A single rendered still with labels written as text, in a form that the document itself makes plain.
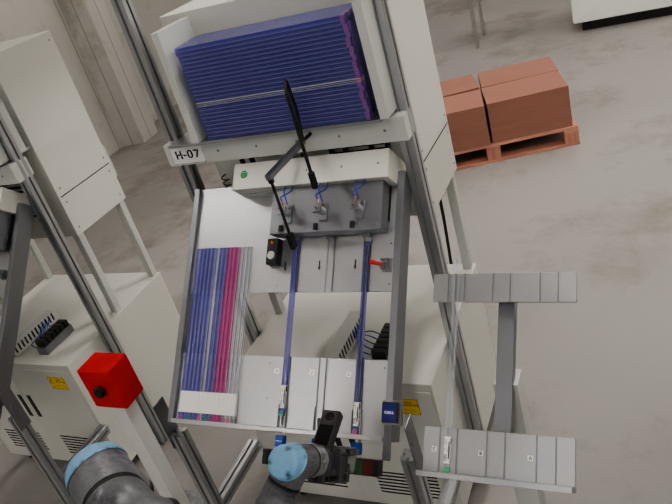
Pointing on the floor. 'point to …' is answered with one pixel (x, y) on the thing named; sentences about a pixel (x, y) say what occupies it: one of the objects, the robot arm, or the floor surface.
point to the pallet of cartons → (508, 111)
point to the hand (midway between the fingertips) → (352, 449)
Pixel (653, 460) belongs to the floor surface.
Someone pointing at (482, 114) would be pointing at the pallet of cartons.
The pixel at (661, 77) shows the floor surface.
